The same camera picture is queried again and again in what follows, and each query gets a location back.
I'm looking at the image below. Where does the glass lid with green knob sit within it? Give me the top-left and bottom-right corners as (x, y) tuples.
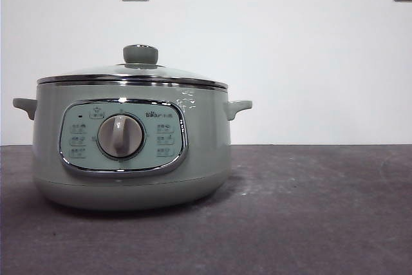
(36, 43), (227, 89)

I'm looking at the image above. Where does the pale green electric cooking pot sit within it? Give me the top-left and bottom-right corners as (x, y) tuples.
(12, 81), (254, 213)

